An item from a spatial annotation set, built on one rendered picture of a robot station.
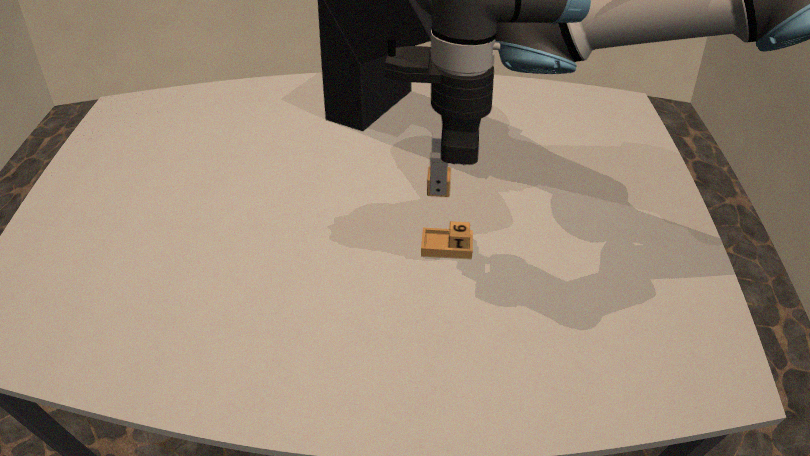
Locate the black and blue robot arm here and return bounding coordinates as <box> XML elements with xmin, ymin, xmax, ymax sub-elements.
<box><xmin>416</xmin><ymin>0</ymin><xmax>810</xmax><ymax>74</ymax></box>

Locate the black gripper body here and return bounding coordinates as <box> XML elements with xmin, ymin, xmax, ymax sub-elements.
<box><xmin>385</xmin><ymin>30</ymin><xmax>501</xmax><ymax>165</ymax></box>

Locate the orange rectangular tray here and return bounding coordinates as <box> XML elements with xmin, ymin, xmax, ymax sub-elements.
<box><xmin>421</xmin><ymin>227</ymin><xmax>473</xmax><ymax>259</ymax></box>

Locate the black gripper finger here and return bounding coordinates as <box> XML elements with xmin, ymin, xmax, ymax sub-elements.
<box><xmin>432</xmin><ymin>133</ymin><xmax>442</xmax><ymax>153</ymax></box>
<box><xmin>429</xmin><ymin>152</ymin><xmax>448</xmax><ymax>196</ymax></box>

